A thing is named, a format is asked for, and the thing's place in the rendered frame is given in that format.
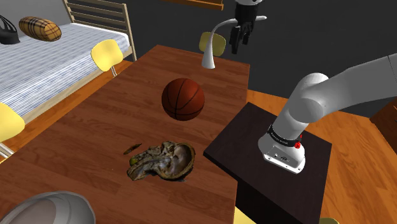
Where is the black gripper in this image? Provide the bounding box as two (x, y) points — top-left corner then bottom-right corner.
(229, 2), (260, 55)

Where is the white curved desk lamp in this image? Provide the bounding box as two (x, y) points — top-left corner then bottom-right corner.
(201, 15), (268, 70)

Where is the brown basketball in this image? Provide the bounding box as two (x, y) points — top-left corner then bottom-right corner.
(161, 77), (206, 122)

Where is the brown crumpled shell object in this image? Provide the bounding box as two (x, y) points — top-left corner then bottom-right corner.
(126, 141), (197, 183)

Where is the dark robot stand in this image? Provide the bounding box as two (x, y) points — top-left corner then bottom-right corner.
(203, 102), (333, 224)

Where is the small brown scrap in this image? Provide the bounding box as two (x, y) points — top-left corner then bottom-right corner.
(122, 143), (143, 155)

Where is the wooden table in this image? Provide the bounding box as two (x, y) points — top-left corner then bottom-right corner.
(0, 44), (251, 224)

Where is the wooden cabinet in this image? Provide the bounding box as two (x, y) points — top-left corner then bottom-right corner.
(369, 98), (397, 147)

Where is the plaid bolster pillow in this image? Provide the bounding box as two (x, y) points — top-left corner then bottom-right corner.
(18, 16), (62, 43)

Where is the bed with striped mattress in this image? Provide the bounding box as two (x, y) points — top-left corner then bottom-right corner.
(0, 0), (138, 125)

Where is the black handbag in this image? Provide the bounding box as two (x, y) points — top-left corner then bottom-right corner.
(0, 14), (21, 45)

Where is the grey bowl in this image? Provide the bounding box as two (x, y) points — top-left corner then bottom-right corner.
(0, 190), (97, 224)

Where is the wooden wall shelf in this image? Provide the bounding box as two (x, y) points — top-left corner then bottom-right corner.
(160, 0), (225, 12)

